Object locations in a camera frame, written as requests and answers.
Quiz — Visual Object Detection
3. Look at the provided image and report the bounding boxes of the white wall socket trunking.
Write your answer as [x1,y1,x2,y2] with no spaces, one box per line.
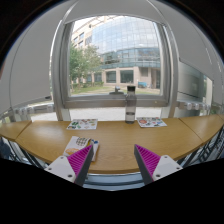
[176,100,213,113]
[14,103,56,117]

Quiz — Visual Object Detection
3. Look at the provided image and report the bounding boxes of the large colourful sticker sheet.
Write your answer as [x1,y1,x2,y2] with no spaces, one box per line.
[66,118,99,131]

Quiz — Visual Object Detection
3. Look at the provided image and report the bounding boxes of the glass-fronted building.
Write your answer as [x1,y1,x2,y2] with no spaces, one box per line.
[71,15,162,89]

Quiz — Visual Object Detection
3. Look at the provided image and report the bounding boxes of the grey window handle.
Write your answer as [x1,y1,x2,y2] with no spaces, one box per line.
[109,85,125,95]

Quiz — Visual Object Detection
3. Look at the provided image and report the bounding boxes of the white cartoon-print towel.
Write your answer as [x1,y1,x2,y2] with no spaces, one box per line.
[62,135,100,163]

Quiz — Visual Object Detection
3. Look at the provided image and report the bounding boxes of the clear water bottle black cap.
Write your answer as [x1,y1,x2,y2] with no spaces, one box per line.
[124,85,138,125]

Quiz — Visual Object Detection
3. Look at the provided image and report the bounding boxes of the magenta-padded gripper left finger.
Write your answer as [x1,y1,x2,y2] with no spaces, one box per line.
[43,143,95,187]

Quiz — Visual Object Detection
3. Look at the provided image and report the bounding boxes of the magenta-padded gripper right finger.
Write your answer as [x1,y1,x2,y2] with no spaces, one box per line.
[133,143,184,186]

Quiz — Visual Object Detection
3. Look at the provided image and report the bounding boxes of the small colourful sticker sheet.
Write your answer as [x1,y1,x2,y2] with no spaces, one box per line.
[136,116,168,129]

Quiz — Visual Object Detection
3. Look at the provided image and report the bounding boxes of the grey window frame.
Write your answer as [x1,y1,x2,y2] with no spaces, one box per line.
[49,13,179,123]

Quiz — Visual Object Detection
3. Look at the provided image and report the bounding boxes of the green tree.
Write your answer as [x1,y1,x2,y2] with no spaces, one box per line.
[68,43,103,89]

